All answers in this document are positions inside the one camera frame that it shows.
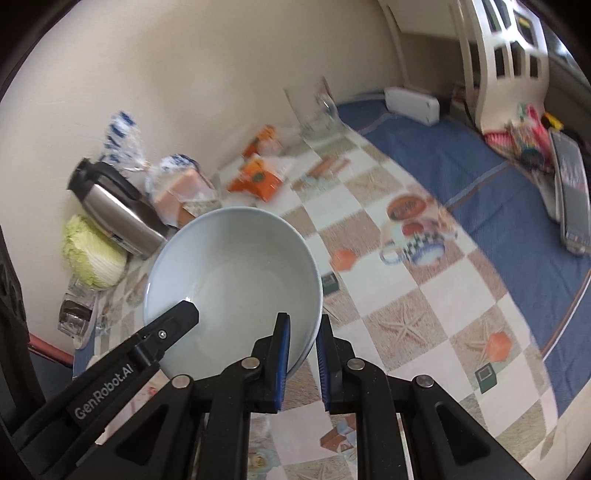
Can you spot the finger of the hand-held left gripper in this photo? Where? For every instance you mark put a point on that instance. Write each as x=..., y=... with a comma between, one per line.
x=175, y=323

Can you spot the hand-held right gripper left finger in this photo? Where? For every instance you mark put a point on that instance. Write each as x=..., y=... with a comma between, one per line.
x=284, y=360

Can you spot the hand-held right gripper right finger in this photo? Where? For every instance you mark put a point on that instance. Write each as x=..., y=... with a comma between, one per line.
x=325, y=369

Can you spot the small white bowl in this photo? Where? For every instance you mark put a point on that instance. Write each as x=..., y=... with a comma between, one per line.
x=231, y=267

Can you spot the glass jar on saucer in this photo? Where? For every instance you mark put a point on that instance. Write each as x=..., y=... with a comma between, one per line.
x=94, y=330

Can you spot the patterned plastic table cover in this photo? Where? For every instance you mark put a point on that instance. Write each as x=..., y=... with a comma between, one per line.
x=415, y=332

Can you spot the clear drinking glass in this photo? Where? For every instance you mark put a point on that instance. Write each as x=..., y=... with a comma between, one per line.
x=79, y=287

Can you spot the napa cabbage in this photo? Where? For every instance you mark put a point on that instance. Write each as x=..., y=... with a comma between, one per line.
x=92, y=254

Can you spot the stainless steel thermos jug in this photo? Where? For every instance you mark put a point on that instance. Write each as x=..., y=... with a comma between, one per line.
x=120, y=212

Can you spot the bagged sliced bread loaf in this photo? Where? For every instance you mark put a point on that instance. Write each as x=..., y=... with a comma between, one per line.
x=180, y=184

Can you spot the orange snack packet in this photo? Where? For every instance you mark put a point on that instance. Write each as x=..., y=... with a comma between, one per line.
x=261, y=141
x=256, y=182

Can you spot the clear glass mug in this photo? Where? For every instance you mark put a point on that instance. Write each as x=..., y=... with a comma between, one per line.
x=318, y=113

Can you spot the grey handheld device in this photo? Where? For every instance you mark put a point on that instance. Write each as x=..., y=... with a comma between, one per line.
x=572, y=194

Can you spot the pink patterned packet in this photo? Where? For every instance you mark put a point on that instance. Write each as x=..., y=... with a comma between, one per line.
x=528, y=138

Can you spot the white chair back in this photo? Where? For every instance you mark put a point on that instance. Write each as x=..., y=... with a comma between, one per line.
x=489, y=69

